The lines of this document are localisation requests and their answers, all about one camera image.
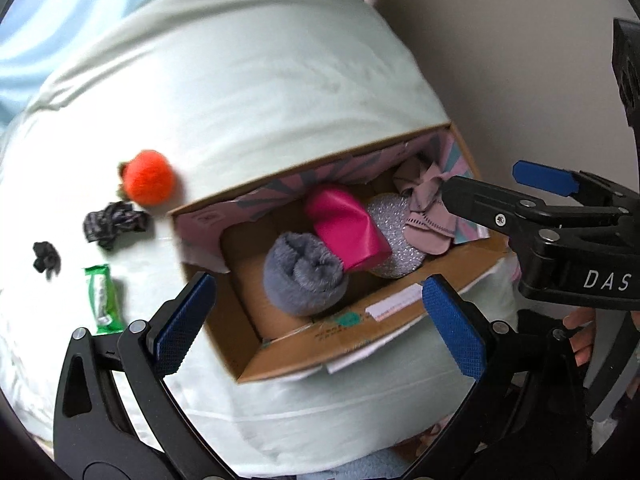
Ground dusty pink cloth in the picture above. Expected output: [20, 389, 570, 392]
[393, 157, 457, 256]

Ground green tissue packet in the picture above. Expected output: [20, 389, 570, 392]
[85, 264, 124, 335]

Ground round glitter coin pouch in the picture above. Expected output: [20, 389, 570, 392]
[367, 193, 426, 280]

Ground magenta pink pouch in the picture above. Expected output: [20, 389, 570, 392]
[304, 183, 392, 273]

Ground black hair scrunchie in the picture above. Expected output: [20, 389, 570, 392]
[32, 242, 61, 278]

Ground dark striped scrunchie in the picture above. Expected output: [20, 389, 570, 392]
[82, 202, 151, 250]

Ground grey fuzzy sock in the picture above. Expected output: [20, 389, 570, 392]
[262, 232, 348, 318]

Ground orange fluffy pompom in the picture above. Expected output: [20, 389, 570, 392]
[118, 150, 176, 207]

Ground right hand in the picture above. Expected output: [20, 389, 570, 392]
[562, 307, 596, 366]

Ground cardboard box pink pattern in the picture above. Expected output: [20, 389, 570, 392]
[170, 125, 506, 384]

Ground mint green bed sheet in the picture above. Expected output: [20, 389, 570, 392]
[1, 0, 471, 477]

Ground light blue hanging cloth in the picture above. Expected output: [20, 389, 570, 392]
[1, 0, 146, 129]

